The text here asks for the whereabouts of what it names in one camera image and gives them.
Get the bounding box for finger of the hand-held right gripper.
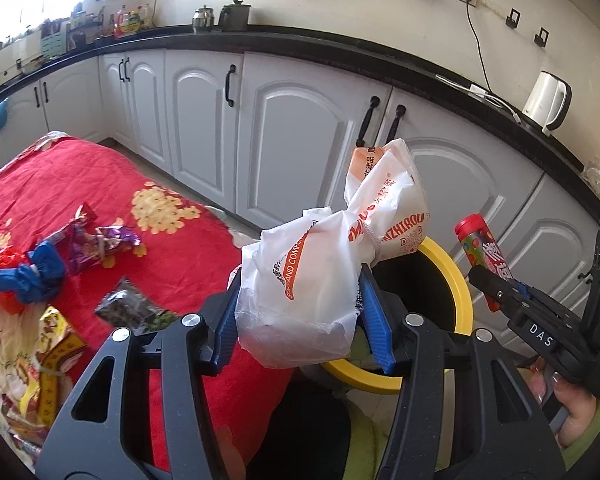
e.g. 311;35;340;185
467;265;530;320
500;277;548;307

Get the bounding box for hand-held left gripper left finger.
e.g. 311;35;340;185
35;267;246;480

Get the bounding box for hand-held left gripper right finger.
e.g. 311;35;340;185
357;262;566;480

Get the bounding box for yellow trash bin black liner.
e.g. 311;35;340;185
320;237;476;395

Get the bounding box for red candy tube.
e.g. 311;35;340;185
454;214;511;313

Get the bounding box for white plastic bag orange print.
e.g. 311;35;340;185
234;137;431;368

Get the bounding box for yellow red snack box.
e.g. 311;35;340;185
20;305;88;428

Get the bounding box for red brown snack wrapper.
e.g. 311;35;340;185
5;410;48;463

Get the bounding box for person's right forearm green sleeve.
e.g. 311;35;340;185
560;402;600;467

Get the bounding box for person's right hand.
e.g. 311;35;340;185
527;355;598;448

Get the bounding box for dark clear snack packet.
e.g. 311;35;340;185
94;276;178;336

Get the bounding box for purple snack wrapper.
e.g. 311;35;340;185
95;224;148;261
65;203;103;276

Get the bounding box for white electric kettle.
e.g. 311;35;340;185
522;71;573;136

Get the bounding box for blue and red bag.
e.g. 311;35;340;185
0;237;66;306

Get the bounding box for white kitchen base cabinets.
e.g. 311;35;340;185
0;47;600;311

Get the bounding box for red floral tablecloth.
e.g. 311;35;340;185
0;131;301;476

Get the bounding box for shiny red crumpled wrapper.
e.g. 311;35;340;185
0;245;31;316

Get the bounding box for black kitchen countertop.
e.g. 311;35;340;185
0;24;600;226

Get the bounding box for steel kettle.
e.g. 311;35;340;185
192;5;216;32

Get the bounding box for dark kettle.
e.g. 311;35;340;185
217;0;252;31

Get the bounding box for row of condiment bottles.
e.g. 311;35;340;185
109;4;153;38

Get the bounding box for green dish rack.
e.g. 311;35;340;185
40;22;71;56

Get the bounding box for white charger cable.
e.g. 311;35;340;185
435;74;523;123

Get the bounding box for black power cable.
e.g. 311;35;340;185
464;0;493;95

